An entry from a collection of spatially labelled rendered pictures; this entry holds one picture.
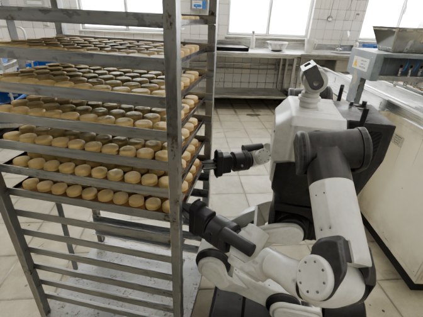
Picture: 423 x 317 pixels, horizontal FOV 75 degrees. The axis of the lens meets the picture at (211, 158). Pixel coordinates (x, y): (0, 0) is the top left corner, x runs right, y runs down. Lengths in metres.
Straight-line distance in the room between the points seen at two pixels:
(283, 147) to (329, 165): 0.20
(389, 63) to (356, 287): 1.68
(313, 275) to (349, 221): 0.12
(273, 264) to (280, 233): 0.33
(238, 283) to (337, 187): 0.73
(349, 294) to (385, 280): 1.44
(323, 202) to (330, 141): 0.14
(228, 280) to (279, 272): 0.55
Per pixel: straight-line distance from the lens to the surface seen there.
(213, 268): 1.14
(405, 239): 1.98
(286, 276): 0.64
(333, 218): 0.58
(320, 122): 0.78
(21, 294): 1.89
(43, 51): 0.84
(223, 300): 1.41
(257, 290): 1.28
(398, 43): 2.09
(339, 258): 0.55
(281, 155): 0.79
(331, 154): 0.64
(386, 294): 1.96
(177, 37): 0.63
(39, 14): 0.82
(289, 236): 1.01
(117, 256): 1.67
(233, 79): 5.08
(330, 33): 5.49
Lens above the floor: 1.34
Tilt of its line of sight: 28 degrees down
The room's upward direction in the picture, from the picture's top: 3 degrees clockwise
